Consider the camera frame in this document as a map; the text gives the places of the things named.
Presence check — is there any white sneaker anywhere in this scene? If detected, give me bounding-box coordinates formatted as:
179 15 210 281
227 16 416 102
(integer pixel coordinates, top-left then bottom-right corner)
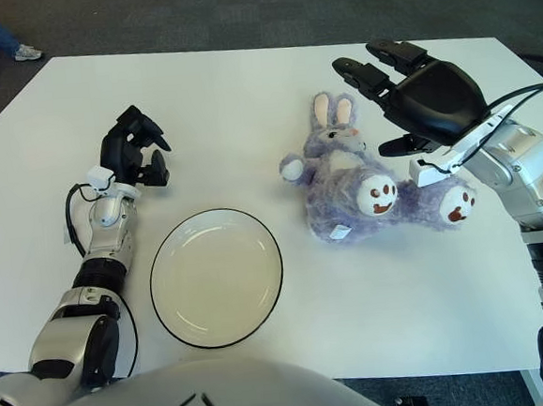
13 42 45 62

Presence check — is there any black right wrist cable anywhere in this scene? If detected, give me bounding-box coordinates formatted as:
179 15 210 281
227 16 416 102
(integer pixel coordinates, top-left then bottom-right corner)
449 80 543 171

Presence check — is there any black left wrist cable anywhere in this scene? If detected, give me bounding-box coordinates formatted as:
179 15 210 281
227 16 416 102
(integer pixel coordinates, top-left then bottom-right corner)
62 181 100 258

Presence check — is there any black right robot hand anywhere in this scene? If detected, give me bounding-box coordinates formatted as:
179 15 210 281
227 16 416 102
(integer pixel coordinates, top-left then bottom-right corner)
330 30 494 161

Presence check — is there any white plate with black rim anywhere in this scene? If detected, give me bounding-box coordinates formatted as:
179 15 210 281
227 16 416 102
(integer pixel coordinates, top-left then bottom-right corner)
143 203 290 353

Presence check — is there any white table leg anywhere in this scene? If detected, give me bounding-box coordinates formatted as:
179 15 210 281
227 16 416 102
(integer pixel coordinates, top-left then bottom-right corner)
519 368 543 406

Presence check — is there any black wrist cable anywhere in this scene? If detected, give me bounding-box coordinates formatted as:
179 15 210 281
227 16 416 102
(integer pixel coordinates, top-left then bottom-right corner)
449 80 543 171
62 181 100 258

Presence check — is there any white right wrist connector box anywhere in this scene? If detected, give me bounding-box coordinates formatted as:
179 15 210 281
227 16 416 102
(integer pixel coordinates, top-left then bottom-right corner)
408 153 457 188

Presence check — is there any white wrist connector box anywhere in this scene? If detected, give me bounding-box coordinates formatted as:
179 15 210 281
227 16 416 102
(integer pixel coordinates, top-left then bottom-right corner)
84 164 116 193
408 153 457 188

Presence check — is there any purple plush bunny doll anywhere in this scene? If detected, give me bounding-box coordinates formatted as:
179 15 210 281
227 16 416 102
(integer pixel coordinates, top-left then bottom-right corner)
274 81 482 251

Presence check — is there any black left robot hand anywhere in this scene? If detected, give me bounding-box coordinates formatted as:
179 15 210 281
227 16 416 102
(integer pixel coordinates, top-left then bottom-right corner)
96 102 175 193

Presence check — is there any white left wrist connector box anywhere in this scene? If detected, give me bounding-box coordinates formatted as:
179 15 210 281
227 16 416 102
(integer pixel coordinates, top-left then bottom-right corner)
84 164 116 193

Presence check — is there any silver robot torso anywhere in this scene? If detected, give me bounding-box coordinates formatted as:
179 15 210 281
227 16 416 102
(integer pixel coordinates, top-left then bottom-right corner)
0 334 543 406

